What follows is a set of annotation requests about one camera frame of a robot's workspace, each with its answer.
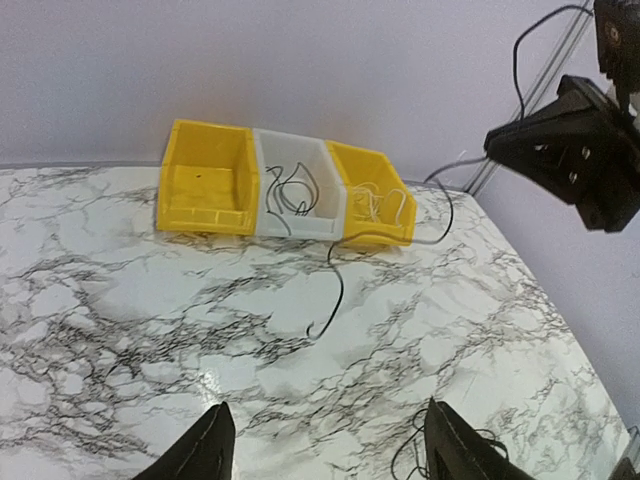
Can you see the yellow bin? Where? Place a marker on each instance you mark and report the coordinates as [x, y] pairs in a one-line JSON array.
[[209, 180], [380, 210]]

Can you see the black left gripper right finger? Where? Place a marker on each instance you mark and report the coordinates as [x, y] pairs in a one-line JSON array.
[[457, 451]]

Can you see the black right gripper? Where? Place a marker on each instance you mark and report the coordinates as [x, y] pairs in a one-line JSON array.
[[582, 149]]

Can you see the left yellow bin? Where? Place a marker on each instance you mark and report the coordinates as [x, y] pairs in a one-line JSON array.
[[209, 180]]

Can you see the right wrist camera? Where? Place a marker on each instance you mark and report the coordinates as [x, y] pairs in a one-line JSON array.
[[617, 33]]

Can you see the white translucent bin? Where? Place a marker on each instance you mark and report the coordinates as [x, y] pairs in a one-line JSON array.
[[302, 194]]

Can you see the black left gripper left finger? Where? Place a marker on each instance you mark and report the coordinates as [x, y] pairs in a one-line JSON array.
[[204, 451]]

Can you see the right yellow bin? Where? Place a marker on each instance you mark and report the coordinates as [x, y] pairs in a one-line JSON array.
[[380, 210]]

